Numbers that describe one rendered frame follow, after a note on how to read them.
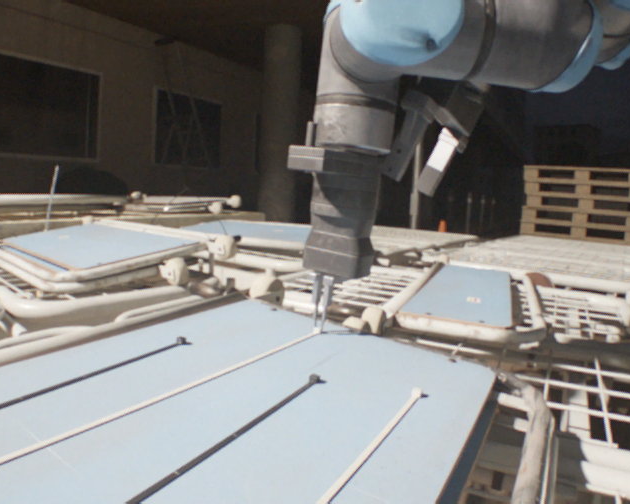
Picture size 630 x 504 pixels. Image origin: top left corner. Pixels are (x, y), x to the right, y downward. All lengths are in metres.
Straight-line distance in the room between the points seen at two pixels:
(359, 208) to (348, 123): 0.09
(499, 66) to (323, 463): 0.34
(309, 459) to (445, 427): 0.12
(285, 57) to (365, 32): 6.90
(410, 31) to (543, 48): 0.13
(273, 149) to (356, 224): 6.53
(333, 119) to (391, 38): 0.15
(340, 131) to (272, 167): 6.51
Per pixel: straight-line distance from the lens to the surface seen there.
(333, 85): 0.50
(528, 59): 0.44
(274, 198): 6.97
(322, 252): 0.52
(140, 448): 0.31
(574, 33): 0.46
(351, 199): 0.49
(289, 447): 0.32
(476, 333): 0.76
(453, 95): 0.57
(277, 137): 7.02
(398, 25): 0.37
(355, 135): 0.48
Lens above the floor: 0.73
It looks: 7 degrees down
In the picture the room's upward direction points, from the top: 3 degrees clockwise
